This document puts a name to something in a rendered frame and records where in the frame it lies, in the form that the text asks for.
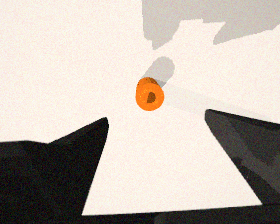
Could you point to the orange knob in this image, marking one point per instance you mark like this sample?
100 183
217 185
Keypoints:
149 95

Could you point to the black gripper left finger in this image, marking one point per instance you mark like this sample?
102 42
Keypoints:
63 169

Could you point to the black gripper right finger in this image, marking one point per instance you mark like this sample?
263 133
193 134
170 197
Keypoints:
253 145

